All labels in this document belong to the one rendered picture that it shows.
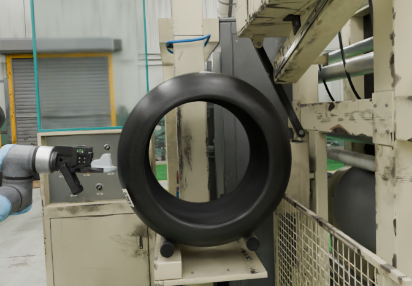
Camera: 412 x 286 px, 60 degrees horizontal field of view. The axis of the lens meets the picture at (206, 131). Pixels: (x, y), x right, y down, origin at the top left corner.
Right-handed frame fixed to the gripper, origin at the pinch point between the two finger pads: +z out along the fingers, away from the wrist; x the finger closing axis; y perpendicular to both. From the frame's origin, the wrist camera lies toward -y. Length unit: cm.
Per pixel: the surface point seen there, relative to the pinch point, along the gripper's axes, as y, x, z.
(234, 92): 28.5, -11.9, 36.2
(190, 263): -31.8, 1.9, 27.8
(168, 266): -28.0, -9.8, 19.6
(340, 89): 135, 927, 526
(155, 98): 24.7, -10.8, 11.9
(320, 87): 135, 926, 464
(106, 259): -55, 59, -9
